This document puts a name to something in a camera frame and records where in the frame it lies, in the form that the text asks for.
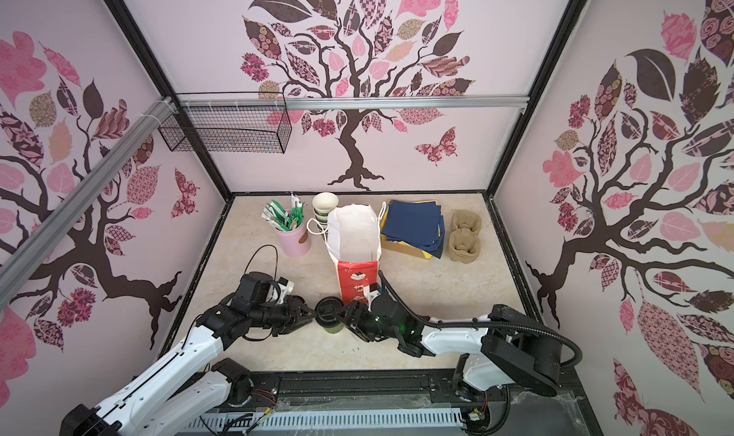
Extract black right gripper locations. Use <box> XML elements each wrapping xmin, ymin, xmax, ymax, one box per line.
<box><xmin>333</xmin><ymin>300</ymin><xmax>403</xmax><ymax>342</ymax></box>

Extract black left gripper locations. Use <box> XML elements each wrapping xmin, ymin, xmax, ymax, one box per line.
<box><xmin>250</xmin><ymin>295</ymin><xmax>317</xmax><ymax>338</ymax></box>

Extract green paper coffee cup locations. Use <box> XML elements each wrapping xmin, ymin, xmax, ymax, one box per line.
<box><xmin>324</xmin><ymin>322</ymin><xmax>344</xmax><ymax>334</ymax></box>

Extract black plastic cup lid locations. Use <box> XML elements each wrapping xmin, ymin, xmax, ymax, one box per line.
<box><xmin>315</xmin><ymin>296</ymin><xmax>344</xmax><ymax>328</ymax></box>

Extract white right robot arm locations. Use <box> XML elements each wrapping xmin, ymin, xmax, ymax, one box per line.
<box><xmin>333</xmin><ymin>272</ymin><xmax>583</xmax><ymax>397</ymax></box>

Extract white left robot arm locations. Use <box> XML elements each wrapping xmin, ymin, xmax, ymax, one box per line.
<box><xmin>59</xmin><ymin>272</ymin><xmax>315</xmax><ymax>435</ymax></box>

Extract red white paper takeout bag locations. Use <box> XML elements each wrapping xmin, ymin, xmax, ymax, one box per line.
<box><xmin>306</xmin><ymin>203</ymin><xmax>386</xmax><ymax>305</ymax></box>

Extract pink plastic straw holder cup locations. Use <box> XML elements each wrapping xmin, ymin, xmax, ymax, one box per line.
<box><xmin>275</xmin><ymin>224</ymin><xmax>311</xmax><ymax>258</ymax></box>

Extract stack of green paper cups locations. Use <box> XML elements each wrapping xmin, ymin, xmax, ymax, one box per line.
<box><xmin>312</xmin><ymin>192</ymin><xmax>339</xmax><ymax>229</ymax></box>

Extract navy blue paper bags stack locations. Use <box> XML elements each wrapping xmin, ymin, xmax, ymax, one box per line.
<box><xmin>380</xmin><ymin>200</ymin><xmax>445</xmax><ymax>259</ymax></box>

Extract brown pulp cup carriers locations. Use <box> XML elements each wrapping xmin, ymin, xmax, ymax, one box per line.
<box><xmin>447</xmin><ymin>210</ymin><xmax>483</xmax><ymax>264</ymax></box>

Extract white slotted cable duct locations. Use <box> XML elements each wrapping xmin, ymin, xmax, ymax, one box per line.
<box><xmin>179</xmin><ymin>408</ymin><xmax>464</xmax><ymax>435</ymax></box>

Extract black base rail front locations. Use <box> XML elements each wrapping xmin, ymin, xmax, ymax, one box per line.
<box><xmin>171</xmin><ymin>366</ymin><xmax>575</xmax><ymax>436</ymax></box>

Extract black wire mesh basket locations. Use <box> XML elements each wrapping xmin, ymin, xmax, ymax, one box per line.
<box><xmin>158</xmin><ymin>92</ymin><xmax>294</xmax><ymax>154</ymax></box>

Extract aluminium horizontal rail back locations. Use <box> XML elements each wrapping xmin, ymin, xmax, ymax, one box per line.
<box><xmin>179</xmin><ymin>95</ymin><xmax>529</xmax><ymax>111</ymax></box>

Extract aluminium diagonal rail left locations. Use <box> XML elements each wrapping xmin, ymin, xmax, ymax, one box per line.
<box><xmin>1</xmin><ymin>98</ymin><xmax>174</xmax><ymax>307</ymax></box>

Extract black vertical frame post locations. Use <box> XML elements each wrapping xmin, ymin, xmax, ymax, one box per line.
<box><xmin>102</xmin><ymin>0</ymin><xmax>233</xmax><ymax>203</ymax></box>

